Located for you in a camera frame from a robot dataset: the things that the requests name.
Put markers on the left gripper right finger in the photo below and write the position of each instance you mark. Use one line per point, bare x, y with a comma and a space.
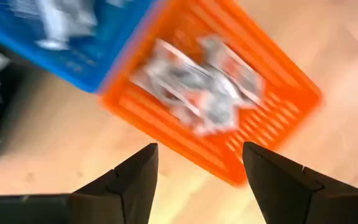
284, 186

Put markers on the black plastic bin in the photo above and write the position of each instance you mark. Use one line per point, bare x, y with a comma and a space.
3, 105

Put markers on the orange plastic basket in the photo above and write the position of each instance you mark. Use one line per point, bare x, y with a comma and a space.
154, 124

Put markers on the red label pad packet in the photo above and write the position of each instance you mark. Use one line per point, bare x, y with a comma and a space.
148, 84
210, 121
172, 59
238, 71

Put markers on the blue plastic bin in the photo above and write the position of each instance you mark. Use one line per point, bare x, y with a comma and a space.
104, 46

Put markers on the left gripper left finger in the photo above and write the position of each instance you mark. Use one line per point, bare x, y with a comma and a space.
120, 193

